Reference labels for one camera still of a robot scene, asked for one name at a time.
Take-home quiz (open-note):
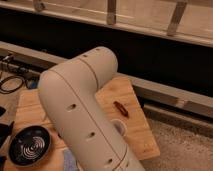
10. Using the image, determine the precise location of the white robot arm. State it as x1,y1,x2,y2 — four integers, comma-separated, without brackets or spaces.
38,46,145,171

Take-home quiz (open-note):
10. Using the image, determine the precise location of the blue grey sponge cloth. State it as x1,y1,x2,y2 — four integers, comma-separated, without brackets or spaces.
63,149,78,171

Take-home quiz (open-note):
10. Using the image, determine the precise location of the black coiled cable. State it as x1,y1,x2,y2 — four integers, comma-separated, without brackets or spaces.
0,71,28,95

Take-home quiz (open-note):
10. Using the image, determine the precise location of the blue object on floor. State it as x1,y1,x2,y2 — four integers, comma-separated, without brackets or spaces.
29,79,39,89

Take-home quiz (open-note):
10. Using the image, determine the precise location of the black patterned plate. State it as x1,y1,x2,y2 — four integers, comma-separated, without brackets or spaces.
8,125,51,167

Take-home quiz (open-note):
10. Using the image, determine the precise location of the black object at left edge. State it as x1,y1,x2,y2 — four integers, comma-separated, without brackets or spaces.
0,106,14,148

